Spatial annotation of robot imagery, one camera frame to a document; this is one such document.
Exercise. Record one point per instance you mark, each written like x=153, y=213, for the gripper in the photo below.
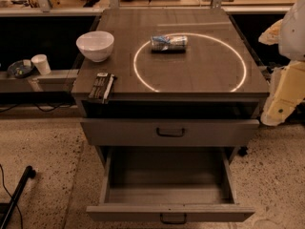
x=293, y=37

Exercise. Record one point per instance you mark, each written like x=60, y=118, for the redbull can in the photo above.
x=169, y=43

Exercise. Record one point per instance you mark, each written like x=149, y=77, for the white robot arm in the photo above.
x=288, y=33

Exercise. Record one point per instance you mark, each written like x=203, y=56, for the open lower drawer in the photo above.
x=169, y=185

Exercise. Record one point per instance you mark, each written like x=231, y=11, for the closed upper drawer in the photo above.
x=169, y=132

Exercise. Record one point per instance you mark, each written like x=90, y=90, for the white bowl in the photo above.
x=95, y=45

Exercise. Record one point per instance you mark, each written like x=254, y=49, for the white paper cup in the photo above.
x=40, y=61

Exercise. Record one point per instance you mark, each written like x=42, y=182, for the dark round dish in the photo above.
x=21, y=68

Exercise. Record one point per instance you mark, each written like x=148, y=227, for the black pole on floor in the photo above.
x=6, y=208

